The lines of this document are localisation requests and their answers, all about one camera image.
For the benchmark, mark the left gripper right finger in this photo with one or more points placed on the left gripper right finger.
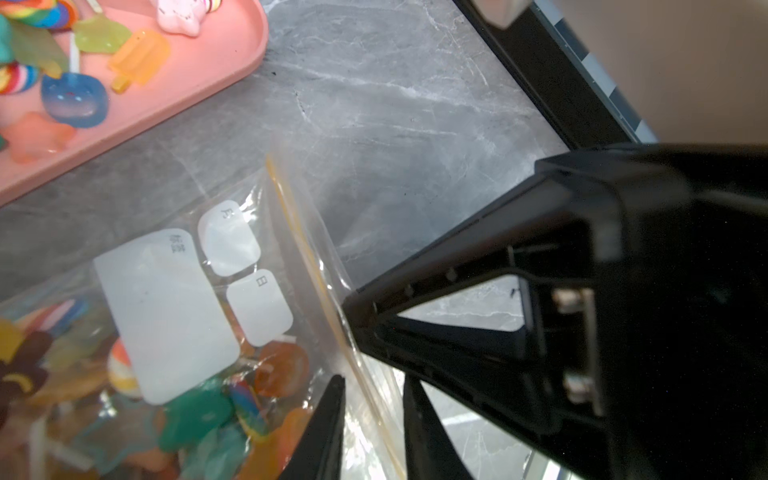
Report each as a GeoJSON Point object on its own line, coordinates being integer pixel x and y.
{"type": "Point", "coordinates": [429, 451]}

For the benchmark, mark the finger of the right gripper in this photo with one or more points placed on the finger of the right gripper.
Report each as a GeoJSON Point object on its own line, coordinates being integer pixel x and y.
{"type": "Point", "coordinates": [501, 375]}
{"type": "Point", "coordinates": [456, 264]}

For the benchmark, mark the pink plastic tray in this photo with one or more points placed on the pink plastic tray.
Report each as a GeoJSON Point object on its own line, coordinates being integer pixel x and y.
{"type": "Point", "coordinates": [232, 45]}

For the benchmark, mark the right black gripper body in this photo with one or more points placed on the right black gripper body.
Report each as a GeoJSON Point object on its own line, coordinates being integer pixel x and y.
{"type": "Point", "coordinates": [658, 255]}

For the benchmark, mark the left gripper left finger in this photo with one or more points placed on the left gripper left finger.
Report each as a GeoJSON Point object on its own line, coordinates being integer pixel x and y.
{"type": "Point", "coordinates": [318, 454]}

